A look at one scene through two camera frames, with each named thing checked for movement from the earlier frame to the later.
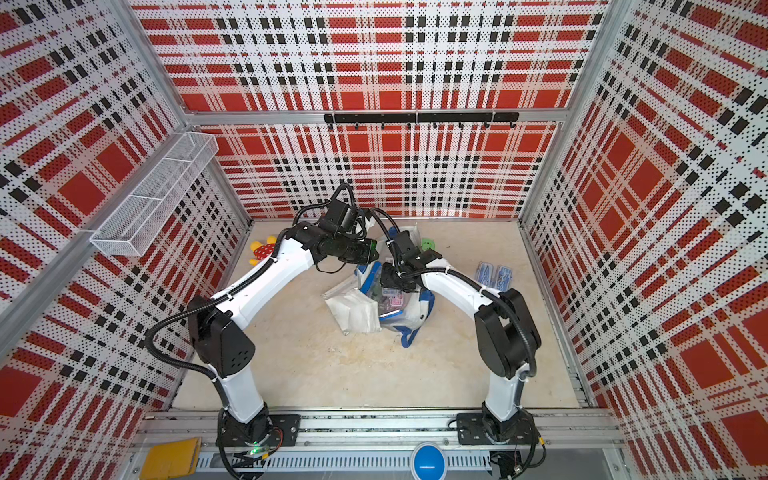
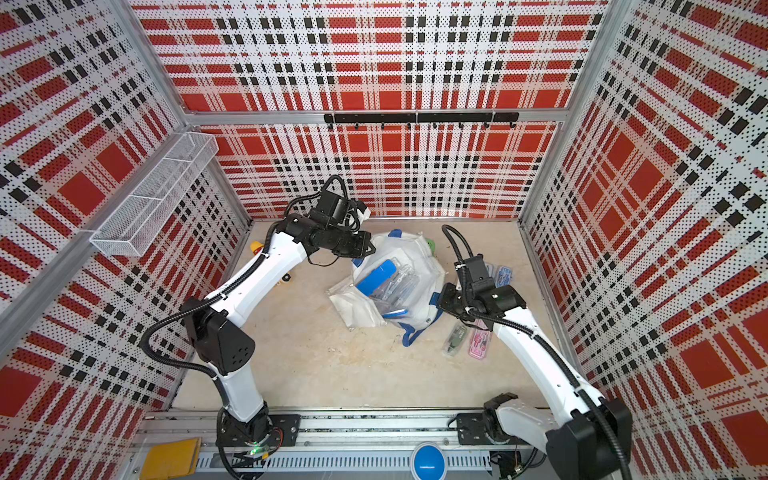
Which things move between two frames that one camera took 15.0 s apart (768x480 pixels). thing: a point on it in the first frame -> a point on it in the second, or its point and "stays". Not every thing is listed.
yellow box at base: [171, 459] stays
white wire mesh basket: [125, 230] stays
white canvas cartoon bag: [368, 304] stays
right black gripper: [386, 281] -> [444, 302]
